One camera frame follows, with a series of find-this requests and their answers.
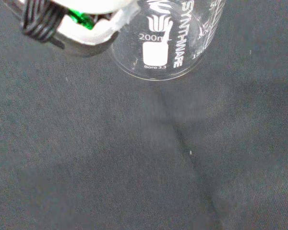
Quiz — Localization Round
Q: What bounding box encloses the black bench cloth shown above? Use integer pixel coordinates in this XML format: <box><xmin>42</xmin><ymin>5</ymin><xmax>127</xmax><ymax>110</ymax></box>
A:
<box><xmin>0</xmin><ymin>0</ymin><xmax>288</xmax><ymax>230</ymax></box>

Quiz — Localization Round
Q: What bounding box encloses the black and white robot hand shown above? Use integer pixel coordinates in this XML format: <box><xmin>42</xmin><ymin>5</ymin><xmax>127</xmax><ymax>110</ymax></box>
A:
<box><xmin>3</xmin><ymin>0</ymin><xmax>142</xmax><ymax>57</ymax></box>

